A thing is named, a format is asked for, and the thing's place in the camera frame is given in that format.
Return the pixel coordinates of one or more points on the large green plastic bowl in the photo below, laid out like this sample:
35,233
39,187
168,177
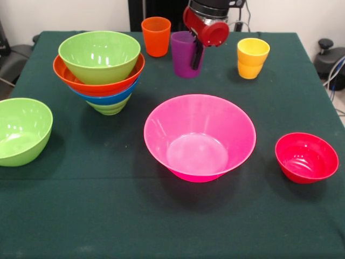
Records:
99,54
21,135

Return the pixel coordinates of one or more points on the dark green tablecloth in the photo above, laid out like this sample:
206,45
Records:
188,224

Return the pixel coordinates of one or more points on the pink plastic bowl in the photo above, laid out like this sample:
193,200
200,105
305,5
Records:
199,140

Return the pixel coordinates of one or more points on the black equipment base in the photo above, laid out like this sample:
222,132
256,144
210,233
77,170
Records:
327,60

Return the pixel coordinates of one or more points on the black office chair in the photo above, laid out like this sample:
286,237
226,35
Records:
16,59

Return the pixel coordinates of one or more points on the black power plug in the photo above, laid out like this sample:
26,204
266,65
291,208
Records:
238,26

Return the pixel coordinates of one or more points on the purple plastic cup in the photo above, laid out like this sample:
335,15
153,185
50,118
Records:
182,56

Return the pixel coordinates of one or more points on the blue plastic bowl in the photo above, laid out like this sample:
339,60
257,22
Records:
107,99

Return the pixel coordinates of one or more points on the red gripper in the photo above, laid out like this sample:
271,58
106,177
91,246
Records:
213,33

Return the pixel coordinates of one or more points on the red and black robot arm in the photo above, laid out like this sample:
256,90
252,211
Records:
213,8

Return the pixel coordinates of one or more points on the small red plastic bowl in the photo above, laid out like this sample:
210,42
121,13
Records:
306,159

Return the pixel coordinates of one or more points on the small green plastic bowl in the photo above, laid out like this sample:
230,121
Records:
110,109

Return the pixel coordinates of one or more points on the orange plastic bowl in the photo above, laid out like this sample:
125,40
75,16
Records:
102,89

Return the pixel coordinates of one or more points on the orange plastic cup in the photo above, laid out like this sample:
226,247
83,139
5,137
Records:
156,37

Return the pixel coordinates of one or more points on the yellow plastic cup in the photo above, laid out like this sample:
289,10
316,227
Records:
250,71
253,51

